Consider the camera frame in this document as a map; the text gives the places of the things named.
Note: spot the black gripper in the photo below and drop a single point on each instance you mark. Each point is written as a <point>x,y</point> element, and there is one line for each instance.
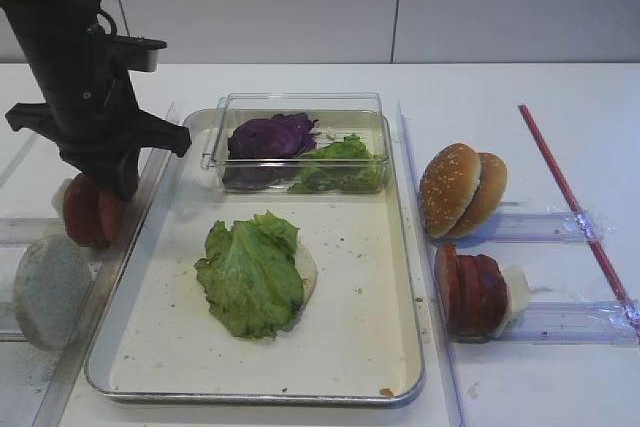
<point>89,106</point>

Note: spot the red tomato slices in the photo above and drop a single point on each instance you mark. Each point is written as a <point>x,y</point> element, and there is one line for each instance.
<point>92,215</point>

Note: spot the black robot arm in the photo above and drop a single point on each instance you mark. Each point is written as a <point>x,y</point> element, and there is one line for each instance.
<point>90,110</point>

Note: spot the grey-white bread slice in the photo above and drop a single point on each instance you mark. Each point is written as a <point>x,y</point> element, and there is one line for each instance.
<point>49,290</point>

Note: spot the large green lettuce leaf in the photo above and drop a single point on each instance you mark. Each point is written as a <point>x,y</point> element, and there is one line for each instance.
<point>249,275</point>

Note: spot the white bread slice on tray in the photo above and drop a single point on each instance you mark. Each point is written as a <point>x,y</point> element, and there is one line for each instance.
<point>307,270</point>

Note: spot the green lettuce in container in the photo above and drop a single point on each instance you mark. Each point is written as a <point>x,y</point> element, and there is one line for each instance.
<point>344,166</point>

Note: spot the brown meat patties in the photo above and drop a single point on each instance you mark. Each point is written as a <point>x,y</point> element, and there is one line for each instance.
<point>473,292</point>

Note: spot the purple cabbage leaf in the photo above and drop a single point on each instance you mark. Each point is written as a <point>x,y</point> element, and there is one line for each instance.
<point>277,137</point>

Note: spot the clear plastic container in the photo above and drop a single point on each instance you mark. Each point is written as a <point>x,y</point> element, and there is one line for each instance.
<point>338,115</point>

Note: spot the metal baking tray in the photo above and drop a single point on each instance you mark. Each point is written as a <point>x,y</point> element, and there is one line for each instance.
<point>356,343</point>

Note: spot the sesame bun top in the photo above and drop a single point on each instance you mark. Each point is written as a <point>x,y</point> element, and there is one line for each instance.
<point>447,187</point>

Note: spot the bun bottom half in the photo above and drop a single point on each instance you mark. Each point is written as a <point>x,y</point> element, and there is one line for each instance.
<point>492,185</point>

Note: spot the red strip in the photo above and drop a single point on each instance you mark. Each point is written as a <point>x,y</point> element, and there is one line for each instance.
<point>575,207</point>

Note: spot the white pusher block right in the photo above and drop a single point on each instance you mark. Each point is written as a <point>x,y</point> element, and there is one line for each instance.
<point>518,297</point>

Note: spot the clear divider rail left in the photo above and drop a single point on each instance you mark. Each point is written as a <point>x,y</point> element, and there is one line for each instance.
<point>73,356</point>

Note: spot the clear divider rail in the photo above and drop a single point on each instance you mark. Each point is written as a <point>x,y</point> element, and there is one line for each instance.
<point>73,356</point>
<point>438,329</point>

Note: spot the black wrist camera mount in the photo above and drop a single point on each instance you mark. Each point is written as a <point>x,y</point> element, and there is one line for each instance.
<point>133,53</point>

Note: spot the clear divider rail right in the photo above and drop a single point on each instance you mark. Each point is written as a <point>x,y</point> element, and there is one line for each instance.
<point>438,329</point>

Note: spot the clear rail upper right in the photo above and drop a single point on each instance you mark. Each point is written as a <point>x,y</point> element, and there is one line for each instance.
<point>563,227</point>

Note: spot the clear rail lower right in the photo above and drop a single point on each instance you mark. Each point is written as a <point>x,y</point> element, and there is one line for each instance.
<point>602,322</point>

